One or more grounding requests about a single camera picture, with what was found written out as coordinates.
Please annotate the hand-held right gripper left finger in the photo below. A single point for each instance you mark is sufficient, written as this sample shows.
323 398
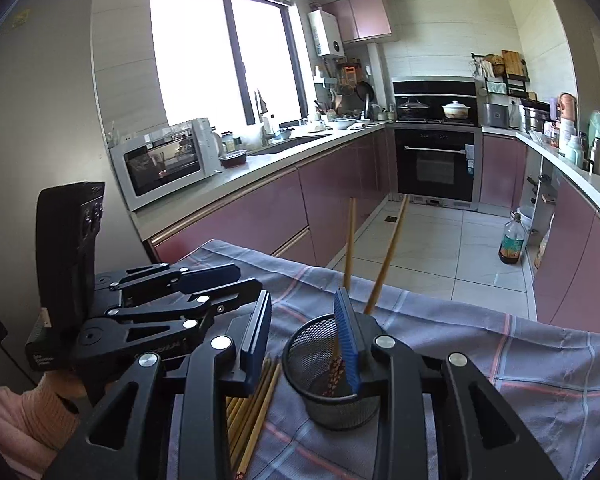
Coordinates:
255 350

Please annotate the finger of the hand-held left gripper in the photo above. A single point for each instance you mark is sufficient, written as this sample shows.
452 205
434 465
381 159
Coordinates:
230 295
205 277

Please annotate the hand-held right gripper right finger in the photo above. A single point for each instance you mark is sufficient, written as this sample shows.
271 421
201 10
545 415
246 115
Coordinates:
347 345

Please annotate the bunch of wooden chopsticks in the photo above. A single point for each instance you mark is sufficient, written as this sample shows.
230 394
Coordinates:
260 410

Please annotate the black mesh utensil holder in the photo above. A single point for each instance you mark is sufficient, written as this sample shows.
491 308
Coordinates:
325 412

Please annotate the patterned-end wooden chopstick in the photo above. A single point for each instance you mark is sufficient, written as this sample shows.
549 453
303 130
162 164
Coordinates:
387 255
350 240

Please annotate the pink base cabinets under window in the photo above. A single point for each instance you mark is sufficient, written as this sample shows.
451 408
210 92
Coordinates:
260 210

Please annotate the white countertop oven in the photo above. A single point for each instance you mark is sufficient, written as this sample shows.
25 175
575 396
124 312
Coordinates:
165 165

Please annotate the dark red bowl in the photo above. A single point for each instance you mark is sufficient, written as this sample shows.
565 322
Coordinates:
232 160

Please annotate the grey refrigerator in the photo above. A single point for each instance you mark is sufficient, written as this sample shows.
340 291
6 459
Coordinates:
40 110

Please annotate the blue-grey plaid tablecloth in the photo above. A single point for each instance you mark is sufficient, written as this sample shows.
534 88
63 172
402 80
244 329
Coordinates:
480 360

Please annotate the white electric kettle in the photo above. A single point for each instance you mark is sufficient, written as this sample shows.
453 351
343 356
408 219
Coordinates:
215 142

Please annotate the glass jar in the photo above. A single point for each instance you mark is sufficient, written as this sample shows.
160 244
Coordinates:
228 141

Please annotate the kitchen sink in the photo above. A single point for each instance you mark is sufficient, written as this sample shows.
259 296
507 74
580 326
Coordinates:
290 145

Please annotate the steel sink faucet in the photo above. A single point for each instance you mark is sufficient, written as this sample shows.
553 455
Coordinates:
266 130

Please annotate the cooking oil bottle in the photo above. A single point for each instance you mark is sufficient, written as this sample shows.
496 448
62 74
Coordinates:
511 245

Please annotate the black built-in oven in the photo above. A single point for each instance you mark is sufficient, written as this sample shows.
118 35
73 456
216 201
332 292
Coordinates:
435 165

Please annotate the white bowl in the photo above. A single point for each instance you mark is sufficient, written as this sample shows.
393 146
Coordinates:
342 124

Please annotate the clear plastic bag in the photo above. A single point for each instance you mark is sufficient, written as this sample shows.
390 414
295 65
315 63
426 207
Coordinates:
542 250

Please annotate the white plastic bucket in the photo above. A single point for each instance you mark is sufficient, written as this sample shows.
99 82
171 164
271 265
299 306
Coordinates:
526 217

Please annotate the large kitchen window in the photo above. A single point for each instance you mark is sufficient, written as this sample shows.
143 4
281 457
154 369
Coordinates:
190 50

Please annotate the pink base cabinets with open shelf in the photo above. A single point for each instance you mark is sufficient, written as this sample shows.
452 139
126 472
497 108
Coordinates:
565 260

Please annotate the black pot with glass lid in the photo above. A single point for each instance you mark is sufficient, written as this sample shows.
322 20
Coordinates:
412 110

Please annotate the black hanging frying pan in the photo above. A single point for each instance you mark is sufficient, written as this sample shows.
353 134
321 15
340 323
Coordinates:
365 91

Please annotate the hanging kitchen utensil rack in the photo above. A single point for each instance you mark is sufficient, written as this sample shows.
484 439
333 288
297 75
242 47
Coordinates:
350 77

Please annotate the white casserole pot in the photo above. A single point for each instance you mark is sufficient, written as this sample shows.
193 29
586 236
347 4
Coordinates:
456 110

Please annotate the white vertical pipe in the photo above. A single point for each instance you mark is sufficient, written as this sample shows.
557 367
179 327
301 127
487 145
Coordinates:
375 75

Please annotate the black range hood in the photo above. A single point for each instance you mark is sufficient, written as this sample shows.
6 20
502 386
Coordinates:
432 89

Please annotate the steel stockpot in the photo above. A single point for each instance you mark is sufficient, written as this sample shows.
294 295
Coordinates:
535 120

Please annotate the white and mint bottle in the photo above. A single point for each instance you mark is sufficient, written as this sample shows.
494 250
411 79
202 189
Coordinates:
573 152

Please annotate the stainless steel thermos bottle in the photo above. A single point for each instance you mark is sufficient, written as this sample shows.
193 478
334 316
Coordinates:
599 160

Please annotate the pink thermos jug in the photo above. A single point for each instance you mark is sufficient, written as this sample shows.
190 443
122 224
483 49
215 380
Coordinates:
567 107

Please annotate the wooden cutting board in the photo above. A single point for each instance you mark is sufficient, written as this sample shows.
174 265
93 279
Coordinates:
512 62

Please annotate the white wall water heater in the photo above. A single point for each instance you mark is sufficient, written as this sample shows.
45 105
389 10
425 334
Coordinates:
325 32

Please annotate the pink wall cabinet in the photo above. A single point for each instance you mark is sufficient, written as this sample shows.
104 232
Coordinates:
365 17

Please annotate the black wall storage rack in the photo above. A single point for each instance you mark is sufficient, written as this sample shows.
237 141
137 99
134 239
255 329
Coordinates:
515 82

